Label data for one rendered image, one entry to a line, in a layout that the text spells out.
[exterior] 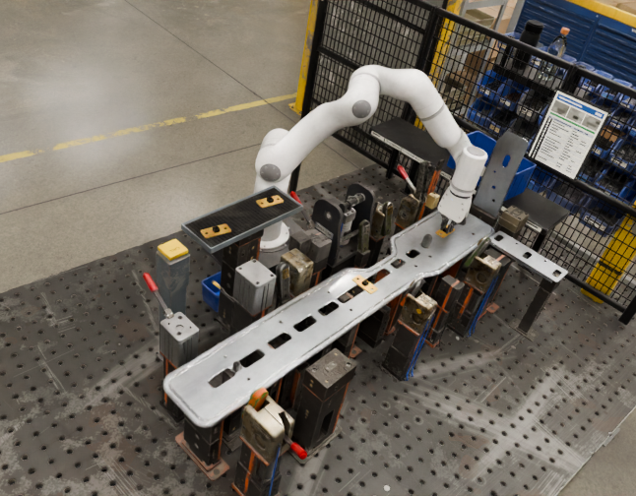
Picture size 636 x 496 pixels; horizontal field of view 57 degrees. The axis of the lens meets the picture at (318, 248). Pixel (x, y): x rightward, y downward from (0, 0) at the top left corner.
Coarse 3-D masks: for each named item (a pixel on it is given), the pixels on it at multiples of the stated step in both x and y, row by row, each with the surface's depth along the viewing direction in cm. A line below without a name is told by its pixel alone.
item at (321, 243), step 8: (304, 232) 190; (312, 232) 191; (320, 232) 192; (312, 240) 187; (320, 240) 188; (328, 240) 189; (312, 248) 188; (320, 248) 186; (328, 248) 190; (312, 256) 190; (320, 256) 189; (328, 256) 193; (320, 264) 192; (312, 272) 192; (320, 272) 197; (312, 280) 196
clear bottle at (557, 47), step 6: (564, 30) 221; (558, 36) 224; (564, 36) 223; (552, 42) 225; (558, 42) 223; (564, 42) 223; (552, 48) 225; (558, 48) 224; (564, 48) 224; (552, 54) 226; (558, 54) 225; (540, 72) 232; (552, 72) 230; (546, 78) 231; (552, 78) 232
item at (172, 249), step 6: (174, 240) 164; (162, 246) 161; (168, 246) 162; (174, 246) 162; (180, 246) 162; (162, 252) 160; (168, 252) 160; (174, 252) 160; (180, 252) 161; (186, 252) 162; (168, 258) 159; (174, 258) 160
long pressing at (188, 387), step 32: (416, 224) 217; (448, 224) 220; (480, 224) 224; (416, 256) 203; (448, 256) 205; (320, 288) 182; (384, 288) 187; (288, 320) 170; (320, 320) 172; (352, 320) 174; (224, 352) 157; (288, 352) 160; (192, 384) 147; (224, 384) 149; (256, 384) 151; (192, 416) 141; (224, 416) 142
